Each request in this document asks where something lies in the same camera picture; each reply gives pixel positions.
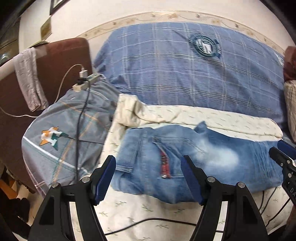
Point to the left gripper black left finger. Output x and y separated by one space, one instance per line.
53 219

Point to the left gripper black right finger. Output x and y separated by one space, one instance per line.
243 220

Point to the blue denim jeans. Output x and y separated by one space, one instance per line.
149 161

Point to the beige striped pillow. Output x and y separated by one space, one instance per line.
290 99

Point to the cream leaf-print bed sheet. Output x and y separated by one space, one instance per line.
141 217

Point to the grey star-print pillow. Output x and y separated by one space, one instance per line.
64 143

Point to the white power strip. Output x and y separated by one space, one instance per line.
84 83

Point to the blue plaid quilt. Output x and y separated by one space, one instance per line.
179 63

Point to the grey hanging cloth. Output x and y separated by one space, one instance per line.
25 65

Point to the brown headboard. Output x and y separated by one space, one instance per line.
58 65

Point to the framed wall picture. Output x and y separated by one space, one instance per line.
56 4

